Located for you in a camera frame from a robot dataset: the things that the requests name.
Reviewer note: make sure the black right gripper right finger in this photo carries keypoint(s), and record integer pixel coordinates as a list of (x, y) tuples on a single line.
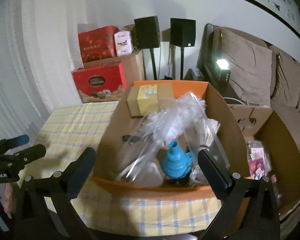
[(216, 174)]

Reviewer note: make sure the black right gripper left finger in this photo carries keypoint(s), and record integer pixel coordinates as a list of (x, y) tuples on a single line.
[(77, 172)]

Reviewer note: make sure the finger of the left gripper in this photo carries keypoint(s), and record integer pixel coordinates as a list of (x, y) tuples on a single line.
[(8, 144), (30, 154)]

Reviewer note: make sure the blue collapsible funnel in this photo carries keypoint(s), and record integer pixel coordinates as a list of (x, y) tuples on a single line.
[(177, 163)]

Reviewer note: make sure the black clip tool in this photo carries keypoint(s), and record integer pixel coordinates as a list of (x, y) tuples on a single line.
[(130, 138)]

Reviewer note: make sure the clear plastic sheet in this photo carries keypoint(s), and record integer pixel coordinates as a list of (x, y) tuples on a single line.
[(147, 149)]

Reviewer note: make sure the white earphone case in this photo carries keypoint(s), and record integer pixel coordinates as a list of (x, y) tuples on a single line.
[(151, 175)]

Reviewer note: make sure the yellow tan small box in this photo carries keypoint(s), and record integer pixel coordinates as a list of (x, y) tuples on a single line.
[(147, 99)]

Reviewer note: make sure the white feather shuttlecock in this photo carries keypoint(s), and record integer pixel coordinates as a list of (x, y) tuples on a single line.
[(204, 134)]

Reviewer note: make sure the white fluffy duster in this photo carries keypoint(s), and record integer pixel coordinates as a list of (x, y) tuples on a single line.
[(169, 124)]

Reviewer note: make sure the person's left hand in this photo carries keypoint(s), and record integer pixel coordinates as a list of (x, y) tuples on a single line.
[(8, 198)]

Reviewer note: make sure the yellow plaid tablecloth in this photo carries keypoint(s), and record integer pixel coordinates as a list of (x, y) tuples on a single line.
[(66, 134)]

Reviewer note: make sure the open brown cardboard box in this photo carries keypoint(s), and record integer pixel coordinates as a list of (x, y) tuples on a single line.
[(264, 124)]

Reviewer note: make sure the orange cardboard box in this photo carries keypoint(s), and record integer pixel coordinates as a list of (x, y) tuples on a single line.
[(109, 161)]

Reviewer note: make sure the red collection gift bag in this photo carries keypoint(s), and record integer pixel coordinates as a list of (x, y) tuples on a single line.
[(99, 83)]

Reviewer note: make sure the white curtain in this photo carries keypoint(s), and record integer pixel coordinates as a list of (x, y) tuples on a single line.
[(38, 52)]

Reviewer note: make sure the bright led lamp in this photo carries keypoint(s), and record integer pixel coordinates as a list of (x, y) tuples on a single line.
[(222, 70)]

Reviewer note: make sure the brown sofa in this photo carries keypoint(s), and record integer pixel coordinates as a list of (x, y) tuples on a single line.
[(261, 73)]

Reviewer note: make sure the red gift bag top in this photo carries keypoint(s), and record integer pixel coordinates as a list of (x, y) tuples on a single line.
[(98, 44)]

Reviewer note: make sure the large brown cardboard box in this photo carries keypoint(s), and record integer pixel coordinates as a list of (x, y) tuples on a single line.
[(132, 66)]

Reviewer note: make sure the pink tissue pack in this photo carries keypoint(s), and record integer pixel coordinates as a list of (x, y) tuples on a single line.
[(123, 43)]

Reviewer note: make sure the right black speaker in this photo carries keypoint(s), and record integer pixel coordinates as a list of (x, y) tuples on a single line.
[(182, 32)]

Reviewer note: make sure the black speaker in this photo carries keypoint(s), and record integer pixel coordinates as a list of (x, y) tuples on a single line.
[(147, 32), (182, 32)]

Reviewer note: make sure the left black speaker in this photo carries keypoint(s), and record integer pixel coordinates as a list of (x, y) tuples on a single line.
[(147, 32)]

